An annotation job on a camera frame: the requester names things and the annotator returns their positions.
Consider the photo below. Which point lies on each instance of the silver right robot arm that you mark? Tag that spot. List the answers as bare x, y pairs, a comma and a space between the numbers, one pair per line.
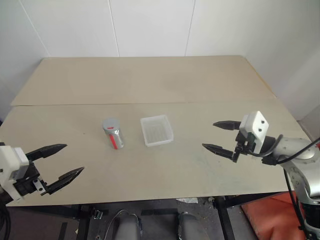
297, 148

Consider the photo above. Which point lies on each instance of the dark grey rounded robot leg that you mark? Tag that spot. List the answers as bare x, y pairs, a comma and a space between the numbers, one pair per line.
127, 228
188, 227

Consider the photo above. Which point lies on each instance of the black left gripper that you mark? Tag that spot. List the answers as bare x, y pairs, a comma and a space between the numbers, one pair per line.
26, 183

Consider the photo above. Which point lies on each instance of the orange red floor cushion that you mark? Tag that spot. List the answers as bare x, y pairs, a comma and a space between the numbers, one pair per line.
270, 217

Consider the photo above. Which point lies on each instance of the grey round bottle cap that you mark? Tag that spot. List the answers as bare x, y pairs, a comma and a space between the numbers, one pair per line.
110, 123

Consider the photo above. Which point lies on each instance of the black metal table frame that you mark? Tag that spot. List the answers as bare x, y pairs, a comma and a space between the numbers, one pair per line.
225, 220

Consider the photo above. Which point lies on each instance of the clear plastic tray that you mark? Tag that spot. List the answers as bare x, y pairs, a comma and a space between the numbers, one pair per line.
157, 131

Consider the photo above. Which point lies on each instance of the silver and red can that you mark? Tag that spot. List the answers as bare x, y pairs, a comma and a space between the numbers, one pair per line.
117, 140

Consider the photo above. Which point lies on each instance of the small silver metal clamp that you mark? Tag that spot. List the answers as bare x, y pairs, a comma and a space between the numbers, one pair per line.
98, 214

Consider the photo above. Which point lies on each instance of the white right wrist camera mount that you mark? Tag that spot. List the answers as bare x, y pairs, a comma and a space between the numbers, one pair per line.
257, 127

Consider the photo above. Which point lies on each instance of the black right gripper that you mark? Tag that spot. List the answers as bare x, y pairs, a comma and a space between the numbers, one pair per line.
243, 143

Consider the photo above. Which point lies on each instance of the crumpled white paper scrap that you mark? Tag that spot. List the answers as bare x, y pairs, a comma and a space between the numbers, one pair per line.
187, 200

